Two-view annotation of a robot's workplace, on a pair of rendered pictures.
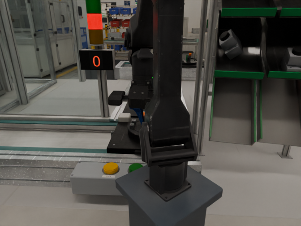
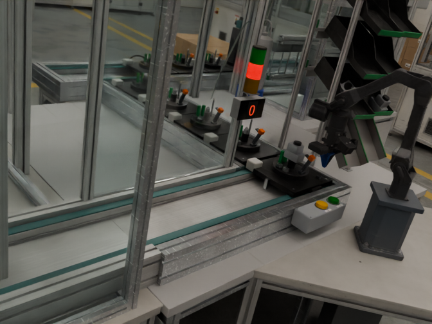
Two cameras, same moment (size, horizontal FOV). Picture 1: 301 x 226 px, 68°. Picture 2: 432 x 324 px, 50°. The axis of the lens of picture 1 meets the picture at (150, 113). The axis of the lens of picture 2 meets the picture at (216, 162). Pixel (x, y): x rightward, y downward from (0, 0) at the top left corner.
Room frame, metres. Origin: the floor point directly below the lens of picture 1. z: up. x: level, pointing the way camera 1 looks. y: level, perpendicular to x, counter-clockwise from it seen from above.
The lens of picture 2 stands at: (-0.09, 1.42, 1.68)
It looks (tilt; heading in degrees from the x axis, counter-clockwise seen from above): 24 degrees down; 310
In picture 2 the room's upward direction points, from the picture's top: 11 degrees clockwise
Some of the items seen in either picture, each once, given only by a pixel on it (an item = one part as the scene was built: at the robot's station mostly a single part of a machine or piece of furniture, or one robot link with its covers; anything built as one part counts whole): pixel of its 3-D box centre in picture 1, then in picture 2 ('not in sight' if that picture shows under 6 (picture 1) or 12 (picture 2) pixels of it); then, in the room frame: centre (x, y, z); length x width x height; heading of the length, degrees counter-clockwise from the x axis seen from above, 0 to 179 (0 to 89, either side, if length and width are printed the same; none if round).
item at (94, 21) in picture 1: (94, 21); (254, 70); (0.85, 0.20, 1.33); 0.05 x 0.05 x 0.05
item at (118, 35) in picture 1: (114, 36); not in sight; (6.38, 0.96, 0.90); 0.40 x 0.30 x 0.17; 175
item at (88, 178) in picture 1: (111, 178); (319, 213); (0.51, 0.11, 0.93); 0.21 x 0.07 x 0.06; 87
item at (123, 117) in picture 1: (124, 119); (254, 164); (0.82, 0.10, 0.97); 0.05 x 0.05 x 0.04; 87
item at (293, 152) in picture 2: not in sight; (293, 149); (0.73, 0.01, 1.06); 0.08 x 0.04 x 0.07; 177
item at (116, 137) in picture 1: (147, 133); (288, 173); (0.72, 0.01, 0.96); 0.24 x 0.24 x 0.02; 87
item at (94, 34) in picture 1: (96, 36); (251, 84); (0.85, 0.20, 1.28); 0.05 x 0.05 x 0.05
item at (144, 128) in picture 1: (166, 141); (404, 170); (0.34, -0.03, 1.15); 0.09 x 0.07 x 0.06; 102
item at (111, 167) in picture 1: (110, 169); (321, 206); (0.51, 0.11, 0.96); 0.04 x 0.04 x 0.02
